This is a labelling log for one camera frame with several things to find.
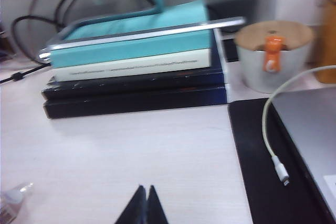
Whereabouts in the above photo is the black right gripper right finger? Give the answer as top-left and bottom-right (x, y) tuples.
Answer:
(148, 185), (169, 224)

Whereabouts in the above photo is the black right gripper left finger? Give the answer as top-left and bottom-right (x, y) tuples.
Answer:
(114, 185), (147, 224)

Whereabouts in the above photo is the black desk mat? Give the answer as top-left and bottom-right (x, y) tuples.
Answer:
(227, 97), (336, 224)

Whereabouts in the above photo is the white book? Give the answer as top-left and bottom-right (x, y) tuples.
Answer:
(54, 48), (212, 82)

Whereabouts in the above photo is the teal book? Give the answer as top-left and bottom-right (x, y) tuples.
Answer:
(49, 0), (212, 69)

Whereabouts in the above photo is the white cup with wooden lid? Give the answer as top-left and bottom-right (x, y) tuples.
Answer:
(234, 19), (315, 94)

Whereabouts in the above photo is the grey laptop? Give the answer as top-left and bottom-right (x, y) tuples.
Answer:
(271, 87), (336, 219)

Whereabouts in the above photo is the orange clip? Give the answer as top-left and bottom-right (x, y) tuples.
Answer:
(264, 35), (286, 73)

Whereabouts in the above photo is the orange wooden bottle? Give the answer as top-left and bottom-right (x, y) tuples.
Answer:
(313, 0), (336, 83)

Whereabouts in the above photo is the white charging cable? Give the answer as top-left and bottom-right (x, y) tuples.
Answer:
(262, 66), (336, 186)

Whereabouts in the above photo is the black cable with ferrite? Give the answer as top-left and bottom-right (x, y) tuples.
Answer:
(0, 62), (50, 85)

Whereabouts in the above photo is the black looped cable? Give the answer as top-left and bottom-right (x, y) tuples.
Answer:
(11, 0), (90, 65)

